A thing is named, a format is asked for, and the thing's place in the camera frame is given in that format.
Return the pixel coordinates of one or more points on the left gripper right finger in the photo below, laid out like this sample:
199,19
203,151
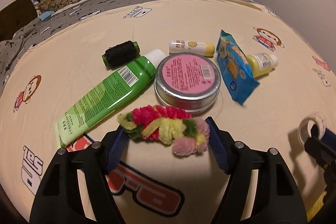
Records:
277,199

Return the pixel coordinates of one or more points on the black thread spool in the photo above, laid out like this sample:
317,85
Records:
121,54

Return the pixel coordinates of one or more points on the blue snack packet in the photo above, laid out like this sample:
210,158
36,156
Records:
235,69

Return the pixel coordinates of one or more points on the white tape roll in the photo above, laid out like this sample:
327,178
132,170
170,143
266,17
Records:
306,125

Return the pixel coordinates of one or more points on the pink lid round tin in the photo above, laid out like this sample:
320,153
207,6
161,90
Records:
187,81

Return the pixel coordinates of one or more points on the yellow lotion bottle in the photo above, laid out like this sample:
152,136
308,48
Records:
262,63

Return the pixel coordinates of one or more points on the colourful chenille scrunchie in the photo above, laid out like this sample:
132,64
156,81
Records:
169,125

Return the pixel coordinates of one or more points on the white yellow stick tube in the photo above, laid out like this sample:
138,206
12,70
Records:
187,46

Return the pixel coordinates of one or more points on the green squeeze tube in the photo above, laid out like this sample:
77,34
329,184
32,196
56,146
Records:
108,96

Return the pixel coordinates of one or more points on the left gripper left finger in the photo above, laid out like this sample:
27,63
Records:
58,197

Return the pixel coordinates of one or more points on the cream cartoon bed sheet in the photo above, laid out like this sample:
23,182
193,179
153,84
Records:
61,62

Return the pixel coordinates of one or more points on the small blue cloth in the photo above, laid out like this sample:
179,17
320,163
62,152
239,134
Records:
45,16

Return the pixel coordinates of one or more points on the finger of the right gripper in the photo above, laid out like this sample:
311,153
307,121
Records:
323,154
328,138

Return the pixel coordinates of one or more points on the wooden headboard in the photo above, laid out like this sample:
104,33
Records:
15,16

